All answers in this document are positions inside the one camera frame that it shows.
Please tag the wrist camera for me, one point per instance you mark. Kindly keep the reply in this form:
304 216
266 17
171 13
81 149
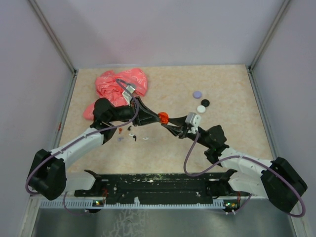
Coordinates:
128 92
192 121

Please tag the white round charging case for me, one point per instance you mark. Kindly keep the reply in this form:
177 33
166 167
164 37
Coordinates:
201 109

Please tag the orange charging case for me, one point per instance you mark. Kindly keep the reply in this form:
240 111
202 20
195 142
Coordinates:
163 118

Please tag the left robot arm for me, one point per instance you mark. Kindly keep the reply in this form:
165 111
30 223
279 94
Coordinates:
48 174

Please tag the purple round charging case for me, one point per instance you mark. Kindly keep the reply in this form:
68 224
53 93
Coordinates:
197 94

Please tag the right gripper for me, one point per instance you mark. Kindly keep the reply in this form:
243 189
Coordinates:
182 132

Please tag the black round charging case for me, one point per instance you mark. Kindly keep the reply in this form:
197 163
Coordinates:
205 102

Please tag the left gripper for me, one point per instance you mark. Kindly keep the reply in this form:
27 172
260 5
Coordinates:
145 115

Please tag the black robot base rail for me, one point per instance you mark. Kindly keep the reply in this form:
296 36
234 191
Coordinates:
173 188

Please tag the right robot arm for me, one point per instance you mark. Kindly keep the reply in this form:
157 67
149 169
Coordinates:
275 180

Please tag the crumpled pink cloth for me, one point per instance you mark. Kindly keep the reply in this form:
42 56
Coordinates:
106 86

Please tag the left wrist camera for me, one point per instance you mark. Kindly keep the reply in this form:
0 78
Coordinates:
128 92

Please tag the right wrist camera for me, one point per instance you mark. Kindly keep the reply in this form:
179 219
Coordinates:
192 121

